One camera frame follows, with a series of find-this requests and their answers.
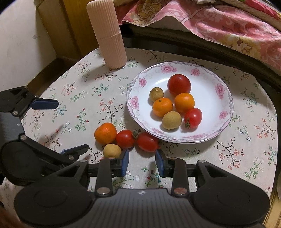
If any red cherry tomato with stem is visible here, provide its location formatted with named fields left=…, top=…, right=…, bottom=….
left=184, top=108, right=202, bottom=129

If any tan longan fruit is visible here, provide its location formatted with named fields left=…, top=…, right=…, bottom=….
left=162, top=111, right=182, bottom=130

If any white floral plate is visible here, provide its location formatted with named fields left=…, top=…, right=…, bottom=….
left=126, top=61, right=233, bottom=144

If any pink ribbed cylinder case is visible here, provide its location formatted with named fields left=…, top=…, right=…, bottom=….
left=86, top=1, right=127, bottom=69

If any pink floral blanket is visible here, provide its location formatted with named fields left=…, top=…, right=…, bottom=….
left=114, top=1, right=280, bottom=70

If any small orange with navel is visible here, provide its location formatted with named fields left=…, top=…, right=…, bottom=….
left=152, top=97, right=173, bottom=117

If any smooth small orange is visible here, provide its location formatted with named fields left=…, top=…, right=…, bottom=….
left=174, top=93, right=195, bottom=113

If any wooden cabinet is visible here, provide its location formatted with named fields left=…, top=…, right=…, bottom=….
left=36, top=0, right=99, bottom=61

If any brownish longan fruit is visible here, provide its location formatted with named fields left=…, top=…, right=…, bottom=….
left=149, top=87, right=164, bottom=102

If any large wrinkled orange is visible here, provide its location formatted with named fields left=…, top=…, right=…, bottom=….
left=94, top=123, right=117, bottom=146

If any dark sofa edge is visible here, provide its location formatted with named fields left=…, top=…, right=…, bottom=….
left=120, top=23, right=280, bottom=106

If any pale yellow longan fruit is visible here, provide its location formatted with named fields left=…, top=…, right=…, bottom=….
left=103, top=144, right=122, bottom=158

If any floral tablecloth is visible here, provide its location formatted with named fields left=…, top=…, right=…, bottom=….
left=22, top=48, right=278, bottom=194

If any large red tomato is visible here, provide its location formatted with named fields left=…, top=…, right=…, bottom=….
left=167, top=74, right=191, bottom=96

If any oblong red cherry tomato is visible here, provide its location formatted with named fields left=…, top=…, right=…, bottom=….
left=136, top=132, right=159, bottom=152

